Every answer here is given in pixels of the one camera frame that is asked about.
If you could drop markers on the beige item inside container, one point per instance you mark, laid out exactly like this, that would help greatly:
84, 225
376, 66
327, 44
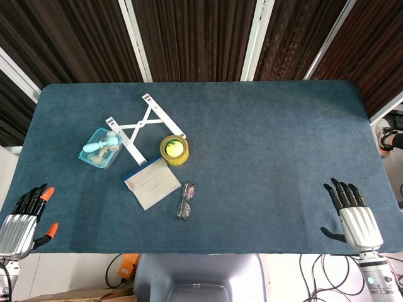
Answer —
100, 154

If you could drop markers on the yellow-green tennis ball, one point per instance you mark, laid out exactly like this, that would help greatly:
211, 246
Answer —
174, 149

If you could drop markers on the dark brown slatted screen panel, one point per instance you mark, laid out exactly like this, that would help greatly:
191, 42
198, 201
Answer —
69, 41
292, 37
378, 53
195, 37

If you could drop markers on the mint handheld fan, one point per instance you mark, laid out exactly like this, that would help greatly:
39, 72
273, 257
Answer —
93, 146

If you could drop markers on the yellow tape roll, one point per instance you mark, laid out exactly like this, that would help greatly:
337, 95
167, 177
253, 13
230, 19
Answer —
179, 161

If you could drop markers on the brown cardboard box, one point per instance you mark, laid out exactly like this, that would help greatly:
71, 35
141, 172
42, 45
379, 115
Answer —
94, 295

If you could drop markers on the white screen frame post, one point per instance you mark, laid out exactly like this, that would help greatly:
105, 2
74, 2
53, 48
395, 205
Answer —
387, 110
19, 77
330, 41
256, 41
135, 41

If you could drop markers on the clear blue plastic container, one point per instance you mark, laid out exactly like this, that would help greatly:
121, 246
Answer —
108, 162

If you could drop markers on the white folding laptop stand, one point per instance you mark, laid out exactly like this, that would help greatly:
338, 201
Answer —
132, 149

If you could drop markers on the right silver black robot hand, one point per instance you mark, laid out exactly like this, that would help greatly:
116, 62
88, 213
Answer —
360, 226

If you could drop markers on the orange floor device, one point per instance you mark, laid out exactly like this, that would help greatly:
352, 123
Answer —
129, 267

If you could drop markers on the blue table cloth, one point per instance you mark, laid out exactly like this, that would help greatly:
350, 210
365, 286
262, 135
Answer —
267, 157

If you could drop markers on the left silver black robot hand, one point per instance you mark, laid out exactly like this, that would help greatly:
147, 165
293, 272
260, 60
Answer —
17, 229

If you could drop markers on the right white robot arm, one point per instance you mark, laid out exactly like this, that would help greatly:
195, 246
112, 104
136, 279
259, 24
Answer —
378, 283

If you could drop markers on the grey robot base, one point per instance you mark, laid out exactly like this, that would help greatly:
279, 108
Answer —
201, 270

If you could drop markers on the white black sneaker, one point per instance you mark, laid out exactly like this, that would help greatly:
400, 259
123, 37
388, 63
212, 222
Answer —
382, 132

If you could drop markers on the black-framed eyeglasses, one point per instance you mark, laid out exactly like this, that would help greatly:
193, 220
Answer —
184, 210

